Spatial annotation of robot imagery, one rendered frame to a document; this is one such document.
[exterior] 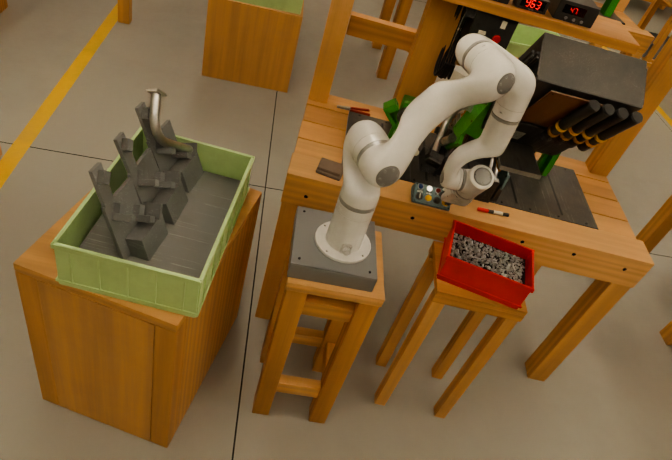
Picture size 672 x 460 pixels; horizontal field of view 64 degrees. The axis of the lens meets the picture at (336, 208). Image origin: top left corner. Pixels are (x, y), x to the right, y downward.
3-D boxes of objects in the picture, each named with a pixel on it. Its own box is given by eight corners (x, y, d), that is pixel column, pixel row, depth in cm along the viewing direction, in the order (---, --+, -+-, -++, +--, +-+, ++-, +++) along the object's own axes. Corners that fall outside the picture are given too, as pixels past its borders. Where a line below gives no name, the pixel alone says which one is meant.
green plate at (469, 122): (471, 152, 216) (507, 112, 203) (454, 142, 214) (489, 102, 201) (468, 136, 224) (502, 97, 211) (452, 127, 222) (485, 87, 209)
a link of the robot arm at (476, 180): (452, 196, 184) (478, 201, 185) (466, 185, 171) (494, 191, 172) (454, 172, 186) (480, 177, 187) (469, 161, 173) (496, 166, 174)
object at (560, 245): (633, 288, 224) (655, 264, 215) (280, 202, 211) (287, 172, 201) (622, 264, 235) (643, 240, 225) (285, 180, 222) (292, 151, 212)
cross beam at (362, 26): (619, 109, 248) (630, 92, 243) (345, 34, 237) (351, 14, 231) (615, 104, 252) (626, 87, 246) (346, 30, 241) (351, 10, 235)
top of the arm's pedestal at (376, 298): (381, 307, 176) (385, 300, 173) (284, 290, 172) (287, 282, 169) (378, 239, 200) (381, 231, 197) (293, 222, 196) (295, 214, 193)
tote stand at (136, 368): (166, 448, 206) (177, 326, 155) (42, 399, 208) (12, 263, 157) (237, 315, 258) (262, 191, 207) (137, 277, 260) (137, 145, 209)
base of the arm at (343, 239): (373, 267, 174) (390, 225, 163) (315, 259, 170) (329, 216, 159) (366, 227, 188) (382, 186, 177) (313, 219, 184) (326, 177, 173)
